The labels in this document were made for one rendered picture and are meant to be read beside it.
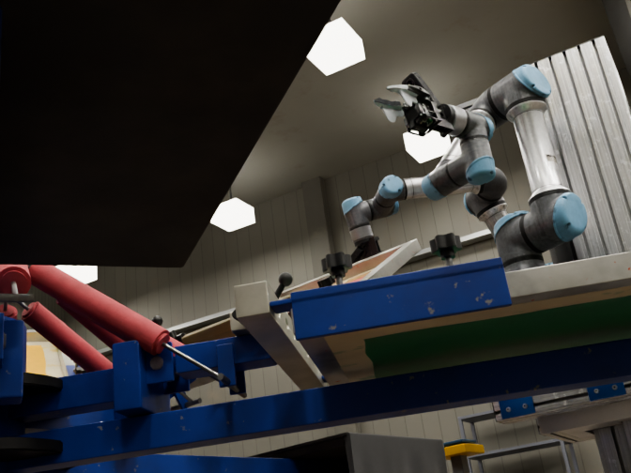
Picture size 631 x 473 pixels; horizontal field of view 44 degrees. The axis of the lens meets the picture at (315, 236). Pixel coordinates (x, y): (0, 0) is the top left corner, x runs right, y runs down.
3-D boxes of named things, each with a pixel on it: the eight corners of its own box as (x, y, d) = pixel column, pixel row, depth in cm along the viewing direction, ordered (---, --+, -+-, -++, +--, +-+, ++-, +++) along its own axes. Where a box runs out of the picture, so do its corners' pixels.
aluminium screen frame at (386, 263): (283, 302, 281) (278, 293, 280) (422, 249, 249) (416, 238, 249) (139, 406, 215) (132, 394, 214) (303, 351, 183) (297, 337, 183)
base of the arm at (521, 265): (563, 295, 220) (555, 261, 224) (550, 282, 208) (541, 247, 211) (511, 308, 226) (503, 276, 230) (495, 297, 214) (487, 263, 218)
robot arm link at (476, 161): (471, 193, 209) (464, 158, 213) (504, 175, 201) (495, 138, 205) (451, 189, 204) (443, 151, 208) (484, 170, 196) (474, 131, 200)
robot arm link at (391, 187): (520, 183, 272) (385, 200, 262) (509, 197, 282) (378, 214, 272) (511, 154, 276) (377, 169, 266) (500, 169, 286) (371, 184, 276)
